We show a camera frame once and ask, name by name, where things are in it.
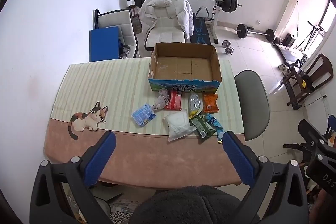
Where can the flat grey board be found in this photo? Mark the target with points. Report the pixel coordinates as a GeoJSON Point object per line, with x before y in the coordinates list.
{"type": "Point", "coordinates": [287, 52]}

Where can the orange snack packet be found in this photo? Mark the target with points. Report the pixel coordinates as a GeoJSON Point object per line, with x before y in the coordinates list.
{"type": "Point", "coordinates": [210, 103]}

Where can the yellow tag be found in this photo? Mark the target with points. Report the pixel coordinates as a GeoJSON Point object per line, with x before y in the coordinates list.
{"type": "Point", "coordinates": [304, 84]}

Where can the grey sock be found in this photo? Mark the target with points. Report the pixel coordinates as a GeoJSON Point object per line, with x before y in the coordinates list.
{"type": "Point", "coordinates": [162, 99]}

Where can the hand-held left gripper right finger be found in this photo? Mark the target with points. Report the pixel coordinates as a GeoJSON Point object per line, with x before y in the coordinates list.
{"type": "Point", "coordinates": [239, 158]}

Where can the brown wooden chair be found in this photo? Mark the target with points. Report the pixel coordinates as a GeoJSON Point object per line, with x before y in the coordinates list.
{"type": "Point", "coordinates": [319, 69]}

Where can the printed cardboard box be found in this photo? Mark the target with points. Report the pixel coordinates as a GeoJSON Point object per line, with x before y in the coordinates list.
{"type": "Point", "coordinates": [183, 66]}

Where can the white padded chair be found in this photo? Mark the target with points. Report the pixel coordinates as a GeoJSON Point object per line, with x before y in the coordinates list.
{"type": "Point", "coordinates": [164, 36]}

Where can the grey round-backed chair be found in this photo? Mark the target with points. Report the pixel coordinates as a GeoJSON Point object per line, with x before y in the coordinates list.
{"type": "Point", "coordinates": [252, 98]}

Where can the light blue snack packet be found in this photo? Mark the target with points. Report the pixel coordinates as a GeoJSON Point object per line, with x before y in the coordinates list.
{"type": "Point", "coordinates": [214, 123]}

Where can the person's dark fleece clothing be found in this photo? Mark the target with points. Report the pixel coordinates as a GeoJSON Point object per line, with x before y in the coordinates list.
{"type": "Point", "coordinates": [186, 205]}

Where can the blue tissue packet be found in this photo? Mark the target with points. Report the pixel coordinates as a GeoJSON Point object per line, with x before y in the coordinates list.
{"type": "Point", "coordinates": [143, 114]}

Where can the red snack packet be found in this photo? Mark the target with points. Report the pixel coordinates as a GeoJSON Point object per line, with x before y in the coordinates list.
{"type": "Point", "coordinates": [173, 102]}

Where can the white down jacket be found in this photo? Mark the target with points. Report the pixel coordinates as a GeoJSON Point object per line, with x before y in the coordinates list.
{"type": "Point", "coordinates": [162, 6]}

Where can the clear bag with yellow contents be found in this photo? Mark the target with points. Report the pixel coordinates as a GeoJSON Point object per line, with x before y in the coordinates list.
{"type": "Point", "coordinates": [194, 104]}

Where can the green snack packet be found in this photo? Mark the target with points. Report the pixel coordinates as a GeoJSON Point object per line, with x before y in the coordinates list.
{"type": "Point", "coordinates": [202, 125]}

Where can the black tripod stand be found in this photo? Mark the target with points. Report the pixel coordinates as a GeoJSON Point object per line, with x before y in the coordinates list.
{"type": "Point", "coordinates": [315, 27]}

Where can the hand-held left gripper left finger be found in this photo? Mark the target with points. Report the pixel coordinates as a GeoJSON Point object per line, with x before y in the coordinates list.
{"type": "Point", "coordinates": [102, 158]}

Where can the chrome dumbbell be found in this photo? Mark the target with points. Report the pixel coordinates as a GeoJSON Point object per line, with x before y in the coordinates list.
{"type": "Point", "coordinates": [226, 43]}
{"type": "Point", "coordinates": [229, 50]}

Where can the short barbell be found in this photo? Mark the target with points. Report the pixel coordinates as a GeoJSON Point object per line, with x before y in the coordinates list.
{"type": "Point", "coordinates": [242, 30]}

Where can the black weight bench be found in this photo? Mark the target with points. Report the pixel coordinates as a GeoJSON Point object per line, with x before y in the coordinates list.
{"type": "Point", "coordinates": [199, 29]}

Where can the long barbell with black plates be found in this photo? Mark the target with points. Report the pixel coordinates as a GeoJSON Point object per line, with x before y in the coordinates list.
{"type": "Point", "coordinates": [228, 2]}

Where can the beige chair with black frame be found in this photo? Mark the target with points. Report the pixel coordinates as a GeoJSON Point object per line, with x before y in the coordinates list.
{"type": "Point", "coordinates": [113, 20]}

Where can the white plastic bag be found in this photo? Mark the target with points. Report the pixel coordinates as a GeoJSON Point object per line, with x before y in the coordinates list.
{"type": "Point", "coordinates": [178, 124]}

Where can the striped tablecloth with cat print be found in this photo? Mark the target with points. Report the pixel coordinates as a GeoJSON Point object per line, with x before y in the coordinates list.
{"type": "Point", "coordinates": [105, 82]}

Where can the black box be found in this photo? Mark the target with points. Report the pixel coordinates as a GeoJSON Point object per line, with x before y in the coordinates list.
{"type": "Point", "coordinates": [290, 40]}

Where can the chrome weight plates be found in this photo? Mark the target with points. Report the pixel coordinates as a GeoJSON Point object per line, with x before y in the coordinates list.
{"type": "Point", "coordinates": [124, 49]}

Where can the white shoe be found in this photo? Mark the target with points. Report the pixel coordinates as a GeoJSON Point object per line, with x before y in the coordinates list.
{"type": "Point", "coordinates": [282, 66]}
{"type": "Point", "coordinates": [286, 72]}

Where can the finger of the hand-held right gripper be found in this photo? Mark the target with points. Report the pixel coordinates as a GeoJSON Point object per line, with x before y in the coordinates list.
{"type": "Point", "coordinates": [332, 124]}
{"type": "Point", "coordinates": [313, 136]}

